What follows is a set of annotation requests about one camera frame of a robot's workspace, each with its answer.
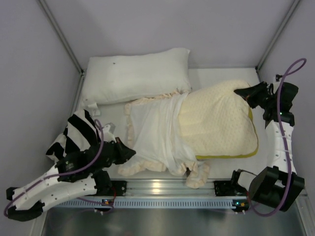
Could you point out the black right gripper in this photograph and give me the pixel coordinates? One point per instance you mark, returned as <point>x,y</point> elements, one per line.
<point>257,96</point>

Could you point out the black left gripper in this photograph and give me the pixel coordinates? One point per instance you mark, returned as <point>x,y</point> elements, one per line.
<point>117,152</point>

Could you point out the grey plush cream-frilled pillowcase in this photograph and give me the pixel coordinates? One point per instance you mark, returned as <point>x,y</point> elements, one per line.
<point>153,131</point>

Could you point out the cream yellow-edged pillow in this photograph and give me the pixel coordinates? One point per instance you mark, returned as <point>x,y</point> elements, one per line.
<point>217,123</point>

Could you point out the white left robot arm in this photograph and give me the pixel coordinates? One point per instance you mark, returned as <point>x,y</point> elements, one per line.
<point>79,174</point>

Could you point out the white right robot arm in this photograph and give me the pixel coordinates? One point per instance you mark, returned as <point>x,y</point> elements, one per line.
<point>278,184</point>

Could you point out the white plain pillow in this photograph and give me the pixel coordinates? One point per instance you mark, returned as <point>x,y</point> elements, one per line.
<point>124,78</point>

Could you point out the black white striped cloth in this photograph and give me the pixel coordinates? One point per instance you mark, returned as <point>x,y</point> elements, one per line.
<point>79,135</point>

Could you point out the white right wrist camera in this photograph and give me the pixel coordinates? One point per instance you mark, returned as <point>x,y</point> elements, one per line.
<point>278,77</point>

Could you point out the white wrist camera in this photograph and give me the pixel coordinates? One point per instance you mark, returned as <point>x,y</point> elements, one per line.
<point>108,128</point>
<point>278,77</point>

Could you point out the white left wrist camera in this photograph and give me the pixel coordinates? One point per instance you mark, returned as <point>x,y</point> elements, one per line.
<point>108,128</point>

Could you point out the right corner aluminium post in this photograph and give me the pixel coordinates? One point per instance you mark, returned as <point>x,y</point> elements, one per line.
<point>279,30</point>

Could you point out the corner aluminium post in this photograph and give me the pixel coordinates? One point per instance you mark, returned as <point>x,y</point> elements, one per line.
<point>279,30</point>
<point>58,31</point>

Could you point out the left corner aluminium post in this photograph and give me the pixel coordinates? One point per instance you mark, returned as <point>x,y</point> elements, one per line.
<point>58,31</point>

